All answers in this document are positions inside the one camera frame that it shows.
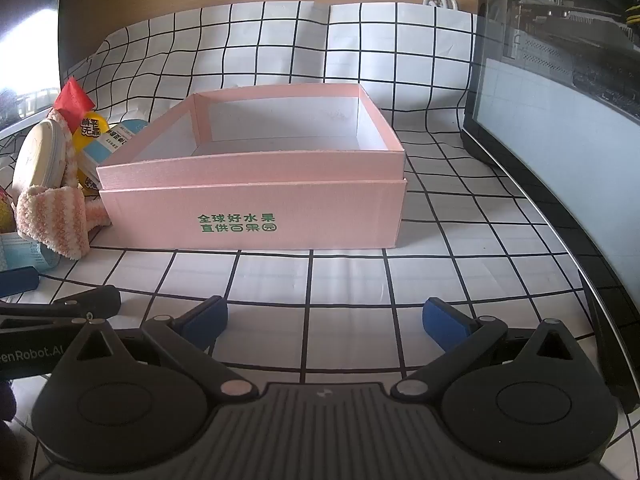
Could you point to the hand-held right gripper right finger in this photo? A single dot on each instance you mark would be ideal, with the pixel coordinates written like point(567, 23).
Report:
point(442, 322)

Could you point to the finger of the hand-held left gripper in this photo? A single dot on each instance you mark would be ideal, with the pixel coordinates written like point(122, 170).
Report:
point(17, 281)
point(95, 299)

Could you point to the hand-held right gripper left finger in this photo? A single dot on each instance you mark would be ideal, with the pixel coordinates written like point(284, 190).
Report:
point(206, 319)

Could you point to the light blue soft pack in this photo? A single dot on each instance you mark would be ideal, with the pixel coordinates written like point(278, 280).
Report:
point(22, 252)

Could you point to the pink striped knit headband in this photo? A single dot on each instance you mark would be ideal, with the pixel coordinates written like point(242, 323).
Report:
point(52, 220)

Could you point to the crochet doll green clothes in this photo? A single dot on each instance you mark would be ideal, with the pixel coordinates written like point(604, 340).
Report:
point(6, 210)

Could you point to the pink cardboard box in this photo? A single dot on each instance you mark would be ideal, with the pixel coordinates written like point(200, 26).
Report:
point(250, 210)

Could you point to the beige round plush cushion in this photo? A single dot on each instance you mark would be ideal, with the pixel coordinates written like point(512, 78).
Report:
point(37, 160)

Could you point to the red snack packet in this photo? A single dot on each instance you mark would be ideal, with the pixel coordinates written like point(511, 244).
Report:
point(72, 97)

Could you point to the black white checkered tablecloth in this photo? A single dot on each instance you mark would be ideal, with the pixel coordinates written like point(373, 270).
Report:
point(350, 280)

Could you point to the blue white tissue pack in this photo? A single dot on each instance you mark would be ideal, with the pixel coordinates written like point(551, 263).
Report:
point(112, 145)

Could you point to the yellow snack packet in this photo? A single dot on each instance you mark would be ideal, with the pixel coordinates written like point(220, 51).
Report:
point(90, 132)

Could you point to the black framed picture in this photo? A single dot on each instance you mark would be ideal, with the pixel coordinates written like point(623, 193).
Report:
point(560, 110)

